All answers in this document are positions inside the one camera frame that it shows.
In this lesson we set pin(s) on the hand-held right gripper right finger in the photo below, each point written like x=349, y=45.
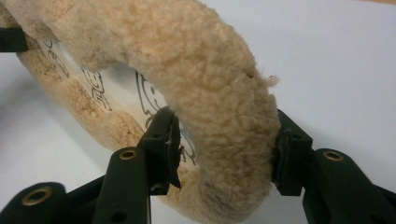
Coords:
x=330, y=186

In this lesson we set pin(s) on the white table mat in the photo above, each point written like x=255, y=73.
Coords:
x=342, y=68

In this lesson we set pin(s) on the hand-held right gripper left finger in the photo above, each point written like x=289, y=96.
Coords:
x=130, y=183

